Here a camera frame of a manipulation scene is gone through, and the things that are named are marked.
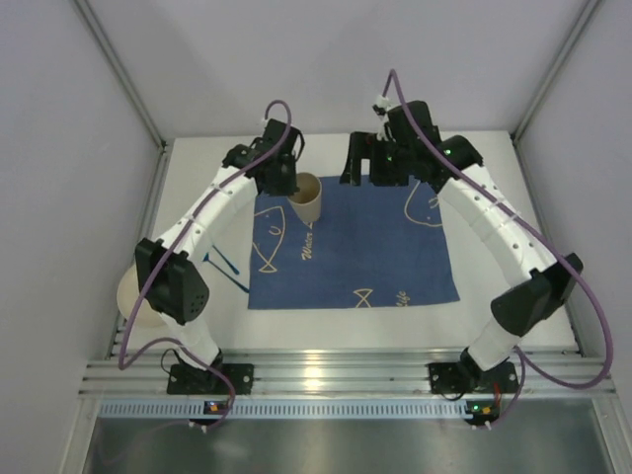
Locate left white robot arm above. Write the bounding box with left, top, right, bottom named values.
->
left=134, top=118, right=305, bottom=369

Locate blue fish placemat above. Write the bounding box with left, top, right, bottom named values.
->
left=248, top=177, right=459, bottom=310

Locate beige cup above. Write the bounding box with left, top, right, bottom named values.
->
left=288, top=173, right=322, bottom=223

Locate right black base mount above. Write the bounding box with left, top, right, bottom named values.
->
left=428, top=362, right=473, bottom=395

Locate slotted grey cable duct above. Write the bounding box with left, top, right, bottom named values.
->
left=99, top=398, right=500, bottom=421

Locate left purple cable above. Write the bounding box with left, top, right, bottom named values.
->
left=118, top=100, right=293, bottom=433

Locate right aluminium corner post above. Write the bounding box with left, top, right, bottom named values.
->
left=510, top=0, right=603, bottom=145

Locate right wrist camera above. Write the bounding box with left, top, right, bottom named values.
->
left=372, top=95, right=393, bottom=142

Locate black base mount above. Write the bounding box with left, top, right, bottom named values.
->
left=428, top=362, right=473, bottom=395
left=166, top=362, right=255, bottom=395

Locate aluminium corner post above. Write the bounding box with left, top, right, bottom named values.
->
left=510, top=0, right=603, bottom=145
left=70, top=0, right=166, bottom=150

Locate aluminium rail frame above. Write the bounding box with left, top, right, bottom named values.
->
left=79, top=310, right=615, bottom=398

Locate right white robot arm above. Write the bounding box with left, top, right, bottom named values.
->
left=340, top=96, right=575, bottom=384

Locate cream round plate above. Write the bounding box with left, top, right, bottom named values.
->
left=117, top=264, right=165, bottom=328

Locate left aluminium corner post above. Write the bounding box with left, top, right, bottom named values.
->
left=70, top=0, right=166, bottom=150

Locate blue metallic spoon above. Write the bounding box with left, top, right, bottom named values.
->
left=202, top=253, right=250, bottom=294

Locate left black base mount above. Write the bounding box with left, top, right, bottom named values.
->
left=166, top=362, right=255, bottom=395

